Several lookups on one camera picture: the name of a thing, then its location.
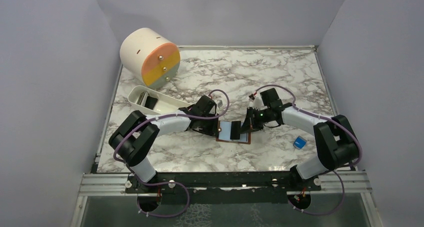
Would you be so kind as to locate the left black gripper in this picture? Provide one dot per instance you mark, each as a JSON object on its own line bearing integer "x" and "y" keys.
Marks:
{"x": 213, "y": 129}

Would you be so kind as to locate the white rectangular plastic tray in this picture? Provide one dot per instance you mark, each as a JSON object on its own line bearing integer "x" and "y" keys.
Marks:
{"x": 166, "y": 104}

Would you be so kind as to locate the brown leather card holder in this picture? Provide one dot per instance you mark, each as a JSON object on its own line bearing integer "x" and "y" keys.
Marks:
{"x": 224, "y": 134}

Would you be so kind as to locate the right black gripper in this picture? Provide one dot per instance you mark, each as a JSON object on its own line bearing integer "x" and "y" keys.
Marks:
{"x": 250, "y": 123}

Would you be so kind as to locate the round cream drawer cabinet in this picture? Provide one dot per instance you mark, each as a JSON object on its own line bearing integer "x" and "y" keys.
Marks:
{"x": 150, "y": 57}

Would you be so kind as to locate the small blue object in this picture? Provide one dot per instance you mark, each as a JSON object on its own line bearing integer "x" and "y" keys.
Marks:
{"x": 300, "y": 142}

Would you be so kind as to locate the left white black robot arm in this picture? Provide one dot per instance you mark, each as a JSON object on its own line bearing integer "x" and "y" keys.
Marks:
{"x": 133, "y": 139}

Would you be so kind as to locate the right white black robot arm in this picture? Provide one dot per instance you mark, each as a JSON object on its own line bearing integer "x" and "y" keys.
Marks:
{"x": 336, "y": 143}

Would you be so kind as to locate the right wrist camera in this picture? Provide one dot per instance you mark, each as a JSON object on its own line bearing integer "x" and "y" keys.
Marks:
{"x": 256, "y": 101}

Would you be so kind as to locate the stack of cards in tray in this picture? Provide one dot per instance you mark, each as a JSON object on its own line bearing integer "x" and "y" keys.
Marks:
{"x": 146, "y": 100}

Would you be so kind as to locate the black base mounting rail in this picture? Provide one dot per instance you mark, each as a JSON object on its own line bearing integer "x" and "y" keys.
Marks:
{"x": 237, "y": 187}

